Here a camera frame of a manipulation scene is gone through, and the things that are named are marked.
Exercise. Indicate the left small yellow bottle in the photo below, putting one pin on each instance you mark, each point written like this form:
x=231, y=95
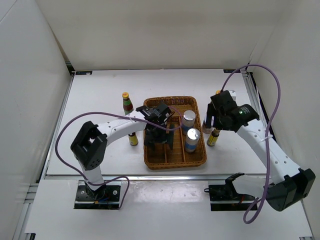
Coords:
x=133, y=140

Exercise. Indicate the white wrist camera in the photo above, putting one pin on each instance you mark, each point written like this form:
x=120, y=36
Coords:
x=149, y=112
x=233, y=94

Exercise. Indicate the small yellow bottle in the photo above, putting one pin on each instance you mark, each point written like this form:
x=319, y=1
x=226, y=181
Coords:
x=133, y=140
x=212, y=139

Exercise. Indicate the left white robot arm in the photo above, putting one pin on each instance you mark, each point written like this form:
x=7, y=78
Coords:
x=89, y=145

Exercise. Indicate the woven wicker basket tray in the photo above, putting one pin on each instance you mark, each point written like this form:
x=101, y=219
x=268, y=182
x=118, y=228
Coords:
x=162, y=156

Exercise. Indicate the right small yellow bottle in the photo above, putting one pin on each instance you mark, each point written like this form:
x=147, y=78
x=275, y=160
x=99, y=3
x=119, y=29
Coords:
x=212, y=139

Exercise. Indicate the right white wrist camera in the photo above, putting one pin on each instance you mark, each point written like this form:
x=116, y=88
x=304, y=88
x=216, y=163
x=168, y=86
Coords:
x=233, y=94

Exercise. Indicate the silver-top shaker bottle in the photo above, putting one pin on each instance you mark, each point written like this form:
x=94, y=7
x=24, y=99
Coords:
x=191, y=140
x=188, y=121

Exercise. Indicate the left green sauce bottle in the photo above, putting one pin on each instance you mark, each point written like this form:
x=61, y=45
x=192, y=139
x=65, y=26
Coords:
x=127, y=103

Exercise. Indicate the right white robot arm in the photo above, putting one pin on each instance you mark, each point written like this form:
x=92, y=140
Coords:
x=286, y=182

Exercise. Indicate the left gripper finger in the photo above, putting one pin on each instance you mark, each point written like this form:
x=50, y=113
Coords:
x=149, y=141
x=170, y=140

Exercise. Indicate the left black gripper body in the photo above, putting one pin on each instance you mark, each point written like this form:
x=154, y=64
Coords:
x=160, y=132

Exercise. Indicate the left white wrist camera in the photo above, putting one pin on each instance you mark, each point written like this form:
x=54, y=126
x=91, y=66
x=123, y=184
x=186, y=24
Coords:
x=149, y=112

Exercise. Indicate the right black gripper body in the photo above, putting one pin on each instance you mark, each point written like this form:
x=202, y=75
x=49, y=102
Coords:
x=219, y=124

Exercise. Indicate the right white-lid jar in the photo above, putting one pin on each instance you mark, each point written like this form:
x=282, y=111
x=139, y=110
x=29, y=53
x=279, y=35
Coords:
x=205, y=129

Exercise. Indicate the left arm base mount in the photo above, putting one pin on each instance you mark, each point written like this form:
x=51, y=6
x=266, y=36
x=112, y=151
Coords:
x=104, y=198

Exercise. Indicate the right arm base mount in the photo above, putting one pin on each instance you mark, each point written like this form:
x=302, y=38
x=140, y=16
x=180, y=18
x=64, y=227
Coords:
x=222, y=201

